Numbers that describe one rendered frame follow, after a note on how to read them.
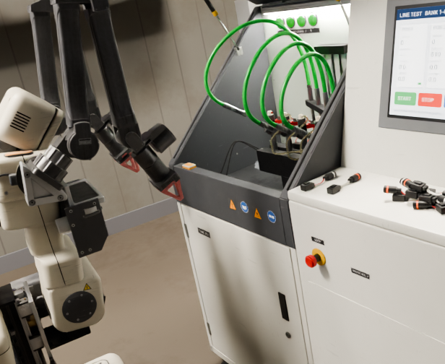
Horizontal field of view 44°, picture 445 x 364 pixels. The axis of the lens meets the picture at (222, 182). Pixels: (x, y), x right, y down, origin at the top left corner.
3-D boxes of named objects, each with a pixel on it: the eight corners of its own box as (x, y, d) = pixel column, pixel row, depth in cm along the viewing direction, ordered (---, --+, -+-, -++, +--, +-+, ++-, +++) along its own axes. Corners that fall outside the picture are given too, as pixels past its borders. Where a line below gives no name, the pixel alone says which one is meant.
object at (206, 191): (181, 204, 214) (173, 165, 208) (191, 199, 216) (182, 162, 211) (286, 246, 164) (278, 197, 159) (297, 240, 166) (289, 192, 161)
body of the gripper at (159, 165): (167, 168, 163) (152, 151, 159) (180, 176, 154) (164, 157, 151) (151, 183, 162) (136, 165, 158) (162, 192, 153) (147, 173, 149)
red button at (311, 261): (303, 267, 153) (300, 251, 152) (313, 261, 155) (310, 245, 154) (316, 273, 149) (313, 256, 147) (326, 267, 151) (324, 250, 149)
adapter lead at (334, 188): (333, 195, 145) (331, 188, 145) (326, 193, 147) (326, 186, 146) (362, 179, 152) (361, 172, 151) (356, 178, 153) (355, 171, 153)
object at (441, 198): (376, 203, 136) (374, 183, 134) (403, 188, 141) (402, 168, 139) (461, 224, 117) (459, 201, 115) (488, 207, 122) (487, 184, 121)
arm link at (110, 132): (89, 130, 191) (94, 133, 186) (105, 118, 192) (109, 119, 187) (102, 144, 194) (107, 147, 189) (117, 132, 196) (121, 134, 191)
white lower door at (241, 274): (211, 347, 238) (178, 204, 215) (215, 344, 239) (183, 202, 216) (316, 426, 185) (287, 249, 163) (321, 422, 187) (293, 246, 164)
